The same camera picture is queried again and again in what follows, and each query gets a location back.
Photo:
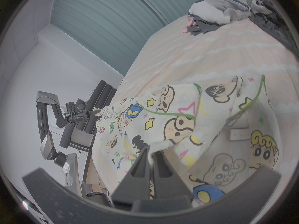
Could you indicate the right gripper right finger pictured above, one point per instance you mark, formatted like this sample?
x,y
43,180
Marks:
x,y
168,185

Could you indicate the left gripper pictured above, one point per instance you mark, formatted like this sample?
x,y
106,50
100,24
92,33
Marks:
x,y
84,115

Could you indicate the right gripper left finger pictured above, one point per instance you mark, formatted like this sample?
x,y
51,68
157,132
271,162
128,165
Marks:
x,y
130,188

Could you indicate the white printed pyjama top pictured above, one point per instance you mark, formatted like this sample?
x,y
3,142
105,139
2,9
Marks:
x,y
186,115

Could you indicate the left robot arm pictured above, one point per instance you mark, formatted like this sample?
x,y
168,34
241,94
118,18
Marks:
x,y
58,118

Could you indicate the bed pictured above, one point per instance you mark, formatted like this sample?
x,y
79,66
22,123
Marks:
x,y
210,55

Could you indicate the pile of clothes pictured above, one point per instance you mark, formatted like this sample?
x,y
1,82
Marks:
x,y
210,10

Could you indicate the black chest of drawers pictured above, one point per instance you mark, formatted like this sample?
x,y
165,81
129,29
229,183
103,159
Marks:
x,y
102,94

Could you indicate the black garment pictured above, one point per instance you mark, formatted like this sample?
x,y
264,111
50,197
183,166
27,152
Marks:
x,y
275,24

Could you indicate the grey garment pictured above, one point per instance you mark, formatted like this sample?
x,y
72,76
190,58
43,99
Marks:
x,y
253,5

